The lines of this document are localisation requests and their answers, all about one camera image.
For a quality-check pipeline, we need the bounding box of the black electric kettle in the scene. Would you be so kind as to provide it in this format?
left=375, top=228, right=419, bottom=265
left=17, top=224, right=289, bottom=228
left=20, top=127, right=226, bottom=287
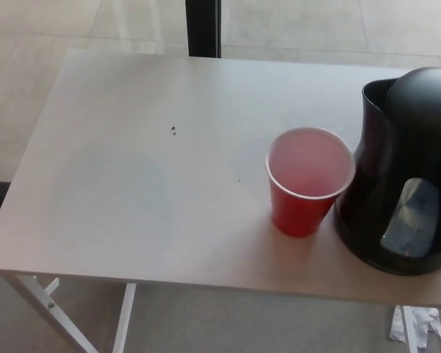
left=334, top=66, right=441, bottom=277

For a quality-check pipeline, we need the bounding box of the red plastic cup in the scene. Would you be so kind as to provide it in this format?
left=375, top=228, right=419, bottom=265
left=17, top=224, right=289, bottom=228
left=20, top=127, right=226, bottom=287
left=263, top=126, right=356, bottom=238

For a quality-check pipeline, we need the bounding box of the white table leg with brace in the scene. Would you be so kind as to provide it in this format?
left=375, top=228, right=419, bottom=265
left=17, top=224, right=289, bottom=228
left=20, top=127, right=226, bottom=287
left=1, top=274, right=93, bottom=353

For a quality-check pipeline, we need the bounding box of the crumpled white paper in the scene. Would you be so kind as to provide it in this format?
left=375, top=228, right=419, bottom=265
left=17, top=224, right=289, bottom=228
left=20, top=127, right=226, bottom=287
left=388, top=305, right=441, bottom=353

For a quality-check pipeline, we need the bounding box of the black vertical window post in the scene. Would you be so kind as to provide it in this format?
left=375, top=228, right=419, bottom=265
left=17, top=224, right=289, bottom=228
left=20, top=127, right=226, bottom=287
left=185, top=0, right=223, bottom=59

